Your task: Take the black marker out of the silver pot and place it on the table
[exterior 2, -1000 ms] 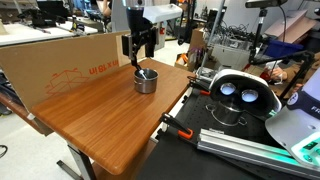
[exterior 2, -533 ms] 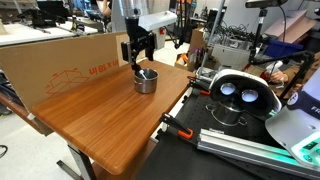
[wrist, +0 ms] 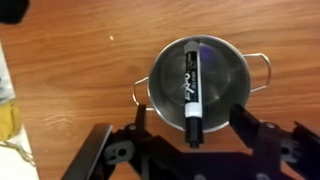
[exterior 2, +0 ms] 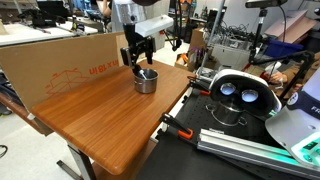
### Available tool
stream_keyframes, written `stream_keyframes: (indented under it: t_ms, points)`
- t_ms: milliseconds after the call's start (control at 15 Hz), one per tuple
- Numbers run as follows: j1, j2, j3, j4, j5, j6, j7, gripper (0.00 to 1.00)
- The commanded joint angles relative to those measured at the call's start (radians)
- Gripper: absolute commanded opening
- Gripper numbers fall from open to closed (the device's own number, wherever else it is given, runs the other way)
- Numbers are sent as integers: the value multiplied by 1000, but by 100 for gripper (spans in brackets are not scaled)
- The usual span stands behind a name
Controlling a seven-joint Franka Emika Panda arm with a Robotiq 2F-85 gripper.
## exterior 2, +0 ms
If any flat cardboard sheet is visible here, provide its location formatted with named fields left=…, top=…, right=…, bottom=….
left=264, top=9, right=318, bottom=44

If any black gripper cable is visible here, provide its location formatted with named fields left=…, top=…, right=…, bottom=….
left=163, top=0, right=184, bottom=53

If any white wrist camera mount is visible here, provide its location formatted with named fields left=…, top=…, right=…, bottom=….
left=134, top=14, right=174, bottom=38

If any white work table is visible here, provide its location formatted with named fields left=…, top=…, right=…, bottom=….
left=0, top=21, right=99, bottom=48

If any silver pot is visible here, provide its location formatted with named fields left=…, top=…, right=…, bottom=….
left=133, top=67, right=160, bottom=95

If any white equipment box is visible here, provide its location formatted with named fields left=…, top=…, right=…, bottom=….
left=211, top=43, right=251, bottom=71

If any aluminium rail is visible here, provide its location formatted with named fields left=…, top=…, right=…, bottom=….
left=196, top=128, right=320, bottom=179

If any brown cardboard board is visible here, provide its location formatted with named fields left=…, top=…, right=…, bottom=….
left=0, top=31, right=147, bottom=113

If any grey table leg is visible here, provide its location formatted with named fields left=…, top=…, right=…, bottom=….
left=55, top=143, right=98, bottom=180

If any black clamp with orange handle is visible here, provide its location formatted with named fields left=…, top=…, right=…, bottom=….
left=186, top=75, right=212, bottom=97
left=159, top=112, right=195, bottom=140

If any white VR headset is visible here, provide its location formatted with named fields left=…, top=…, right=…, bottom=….
left=208, top=68, right=283, bottom=121

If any black camera tripod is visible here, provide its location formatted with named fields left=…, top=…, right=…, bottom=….
left=248, top=8, right=316, bottom=101

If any black breadboard plate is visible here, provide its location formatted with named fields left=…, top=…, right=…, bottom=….
left=136, top=89, right=320, bottom=180

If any blue plastic bin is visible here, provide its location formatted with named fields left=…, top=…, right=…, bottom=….
left=265, top=39, right=299, bottom=58

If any brown cardboard box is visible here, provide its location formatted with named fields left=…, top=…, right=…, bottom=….
left=189, top=27, right=208, bottom=51

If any silver metal pole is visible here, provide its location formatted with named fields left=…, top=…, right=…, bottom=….
left=196, top=0, right=228, bottom=79

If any forearm in brown sleeve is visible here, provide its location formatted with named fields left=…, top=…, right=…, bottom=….
left=283, top=63, right=306, bottom=93

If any steel pot with loop handles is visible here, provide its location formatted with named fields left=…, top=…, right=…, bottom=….
left=205, top=101, right=248, bottom=128

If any black stereo camera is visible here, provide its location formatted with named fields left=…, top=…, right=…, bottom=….
left=245, top=0, right=288, bottom=9

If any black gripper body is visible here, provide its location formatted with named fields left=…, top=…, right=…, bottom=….
left=123, top=23, right=148, bottom=66

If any black equipment on white table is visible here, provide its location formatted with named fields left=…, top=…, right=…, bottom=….
left=18, top=8, right=68, bottom=29

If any person's hand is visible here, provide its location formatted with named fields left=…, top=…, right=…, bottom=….
left=269, top=71, right=288, bottom=85

